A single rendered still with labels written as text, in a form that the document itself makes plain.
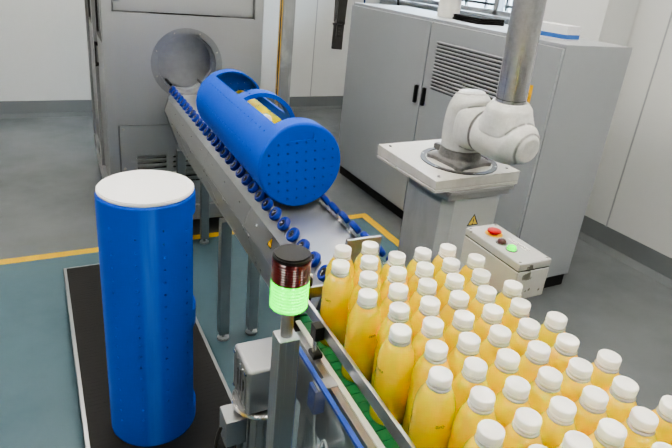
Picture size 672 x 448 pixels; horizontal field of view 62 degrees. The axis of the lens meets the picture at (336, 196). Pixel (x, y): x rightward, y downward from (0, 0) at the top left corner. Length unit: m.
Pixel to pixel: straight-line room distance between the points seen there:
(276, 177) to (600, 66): 2.00
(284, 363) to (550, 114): 2.33
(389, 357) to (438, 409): 0.14
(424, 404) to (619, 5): 3.52
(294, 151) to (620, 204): 3.04
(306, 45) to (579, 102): 4.42
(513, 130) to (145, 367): 1.39
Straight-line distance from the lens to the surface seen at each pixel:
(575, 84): 3.14
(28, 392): 2.67
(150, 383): 1.95
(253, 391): 1.31
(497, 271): 1.41
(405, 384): 1.08
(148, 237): 1.66
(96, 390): 2.37
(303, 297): 0.92
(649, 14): 4.29
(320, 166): 1.81
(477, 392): 0.94
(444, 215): 2.07
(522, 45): 1.87
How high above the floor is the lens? 1.68
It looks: 22 degrees down
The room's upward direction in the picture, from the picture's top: 6 degrees clockwise
